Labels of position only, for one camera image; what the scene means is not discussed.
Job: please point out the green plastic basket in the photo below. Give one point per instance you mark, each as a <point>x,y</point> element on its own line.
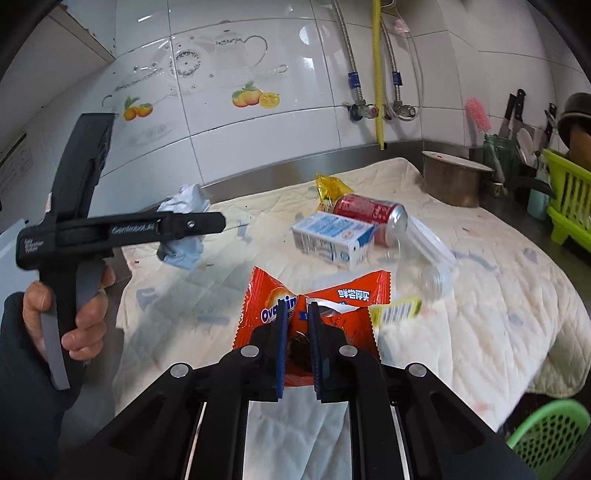
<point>554,434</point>

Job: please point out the clear plastic bottle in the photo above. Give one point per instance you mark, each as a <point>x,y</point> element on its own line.
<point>418,258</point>

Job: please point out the person's left hand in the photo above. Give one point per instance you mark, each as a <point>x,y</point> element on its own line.
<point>87,323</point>

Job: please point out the red soda can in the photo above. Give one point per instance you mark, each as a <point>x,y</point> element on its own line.
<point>364,207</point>

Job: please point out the green dish rack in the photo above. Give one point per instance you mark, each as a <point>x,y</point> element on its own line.
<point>568,194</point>

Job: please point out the orange snack wrapper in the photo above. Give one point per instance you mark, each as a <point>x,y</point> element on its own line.
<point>272,300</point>

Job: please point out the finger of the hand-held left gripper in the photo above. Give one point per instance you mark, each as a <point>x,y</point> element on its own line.
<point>194,225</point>

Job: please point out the pink bottle brush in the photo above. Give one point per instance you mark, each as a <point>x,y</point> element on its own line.
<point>478,115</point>

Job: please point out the light blue cup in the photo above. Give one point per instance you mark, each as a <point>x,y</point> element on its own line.
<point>538,205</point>

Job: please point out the yellow gas pipe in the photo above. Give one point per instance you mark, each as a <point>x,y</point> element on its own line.
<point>380,69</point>

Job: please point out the white blue paper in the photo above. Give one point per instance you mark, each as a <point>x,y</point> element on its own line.
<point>182,254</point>

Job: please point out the white spatula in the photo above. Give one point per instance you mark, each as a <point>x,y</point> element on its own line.
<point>525,143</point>

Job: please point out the quilted printed blanket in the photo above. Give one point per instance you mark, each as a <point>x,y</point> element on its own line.
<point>461,332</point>

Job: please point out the metal water valve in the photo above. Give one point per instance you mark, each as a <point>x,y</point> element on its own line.
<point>404,110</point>
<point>362,111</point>

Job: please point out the green glass jar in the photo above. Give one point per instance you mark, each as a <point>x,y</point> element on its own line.
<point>505,157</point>

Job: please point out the yellow snack wrapper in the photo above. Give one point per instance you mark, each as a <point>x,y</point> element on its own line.
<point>330,187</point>

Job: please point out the brown ceramic pot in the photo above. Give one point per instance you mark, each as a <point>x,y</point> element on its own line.
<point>450,184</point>

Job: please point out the brown clay pot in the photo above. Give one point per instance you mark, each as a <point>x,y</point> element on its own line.
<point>581,141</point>

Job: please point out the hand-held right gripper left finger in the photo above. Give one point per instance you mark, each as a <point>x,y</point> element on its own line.
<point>279,350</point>

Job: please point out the person's left forearm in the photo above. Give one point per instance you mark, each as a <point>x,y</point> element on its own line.
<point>23,397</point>

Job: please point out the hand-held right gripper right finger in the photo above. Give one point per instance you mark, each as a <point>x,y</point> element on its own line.
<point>316,350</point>

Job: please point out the yellow barcode wrapper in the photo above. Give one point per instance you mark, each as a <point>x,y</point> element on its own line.
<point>397,314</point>

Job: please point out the white blue drink carton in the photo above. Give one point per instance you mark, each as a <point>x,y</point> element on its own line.
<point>332,235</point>

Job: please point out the clear plastic tube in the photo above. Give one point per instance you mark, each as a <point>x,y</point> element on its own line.
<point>418,69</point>

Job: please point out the pink tag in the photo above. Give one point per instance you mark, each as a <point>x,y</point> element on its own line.
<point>400,26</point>

